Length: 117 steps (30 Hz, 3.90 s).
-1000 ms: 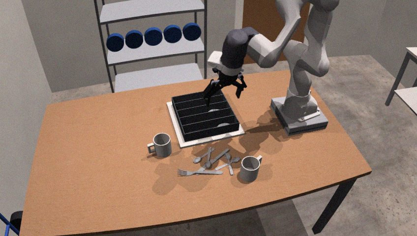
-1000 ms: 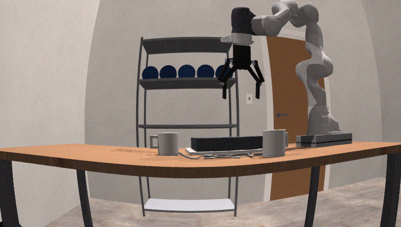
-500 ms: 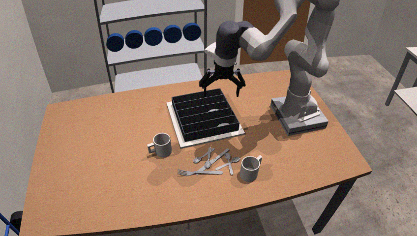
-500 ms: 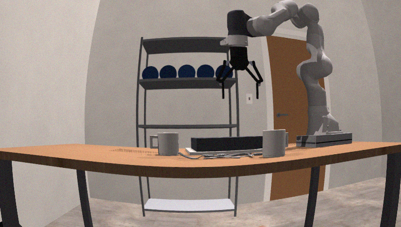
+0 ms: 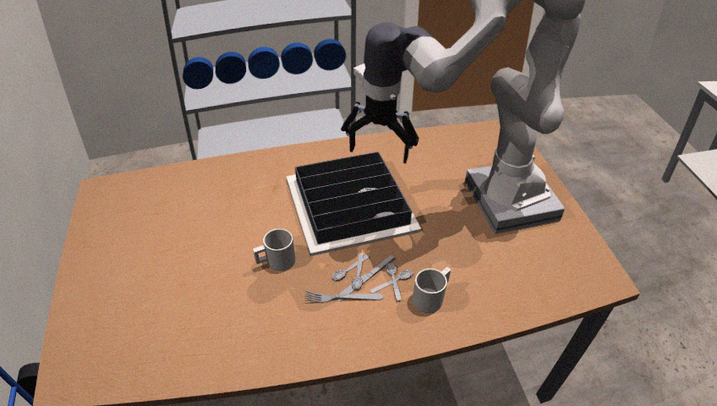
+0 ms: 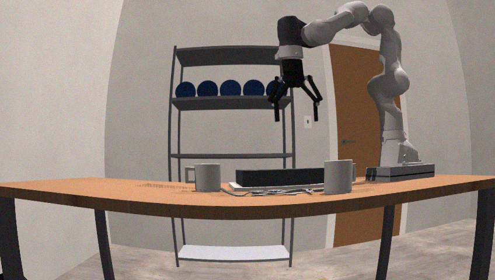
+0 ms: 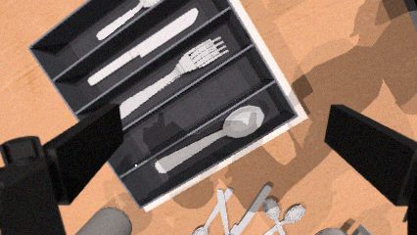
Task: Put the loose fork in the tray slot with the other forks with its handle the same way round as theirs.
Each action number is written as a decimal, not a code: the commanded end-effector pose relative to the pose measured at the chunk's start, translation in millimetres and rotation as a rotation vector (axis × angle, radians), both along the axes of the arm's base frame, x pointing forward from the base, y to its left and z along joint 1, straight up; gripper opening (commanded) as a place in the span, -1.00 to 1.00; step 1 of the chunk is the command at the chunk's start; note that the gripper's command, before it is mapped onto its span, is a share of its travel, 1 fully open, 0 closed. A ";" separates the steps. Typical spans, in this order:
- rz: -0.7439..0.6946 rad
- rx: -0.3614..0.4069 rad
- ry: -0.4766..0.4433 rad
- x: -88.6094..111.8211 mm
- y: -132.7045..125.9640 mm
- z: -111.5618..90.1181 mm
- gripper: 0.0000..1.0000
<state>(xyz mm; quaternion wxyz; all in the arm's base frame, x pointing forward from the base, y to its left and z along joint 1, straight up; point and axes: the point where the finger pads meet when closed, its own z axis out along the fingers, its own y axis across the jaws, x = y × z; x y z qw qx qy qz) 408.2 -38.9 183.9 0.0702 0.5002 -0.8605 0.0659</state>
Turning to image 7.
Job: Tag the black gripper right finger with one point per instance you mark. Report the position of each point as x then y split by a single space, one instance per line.
386 158

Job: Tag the grey mug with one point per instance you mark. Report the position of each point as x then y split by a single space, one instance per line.
107 221
360 230

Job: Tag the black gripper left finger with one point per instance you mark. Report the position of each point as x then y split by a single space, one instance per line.
36 179

